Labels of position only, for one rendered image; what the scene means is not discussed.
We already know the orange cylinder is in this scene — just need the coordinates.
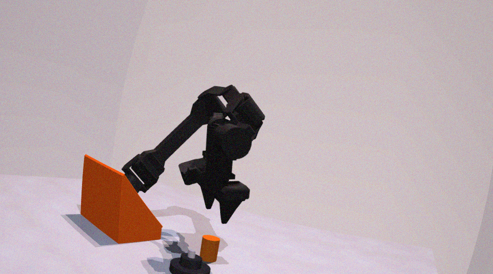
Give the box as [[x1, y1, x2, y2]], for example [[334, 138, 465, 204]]
[[200, 235, 220, 262]]

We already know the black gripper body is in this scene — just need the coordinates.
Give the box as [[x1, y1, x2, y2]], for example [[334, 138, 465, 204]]
[[202, 147, 250, 201]]

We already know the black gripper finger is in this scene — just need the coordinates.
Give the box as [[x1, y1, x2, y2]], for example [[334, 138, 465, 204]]
[[198, 181, 215, 209], [213, 196, 245, 224]]

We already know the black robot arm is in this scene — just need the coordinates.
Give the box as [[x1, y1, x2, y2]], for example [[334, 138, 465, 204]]
[[121, 85, 265, 193]]

